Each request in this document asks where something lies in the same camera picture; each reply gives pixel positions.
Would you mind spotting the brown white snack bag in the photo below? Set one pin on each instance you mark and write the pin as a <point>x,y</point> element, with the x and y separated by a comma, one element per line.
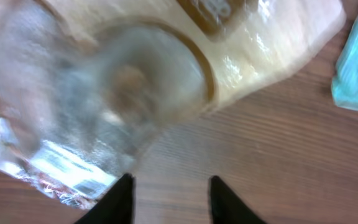
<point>86,86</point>

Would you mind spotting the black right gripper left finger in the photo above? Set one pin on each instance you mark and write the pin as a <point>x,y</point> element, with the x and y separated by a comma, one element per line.
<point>116,207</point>

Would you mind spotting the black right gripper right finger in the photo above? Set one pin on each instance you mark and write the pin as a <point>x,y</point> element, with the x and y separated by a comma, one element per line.
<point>226,207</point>

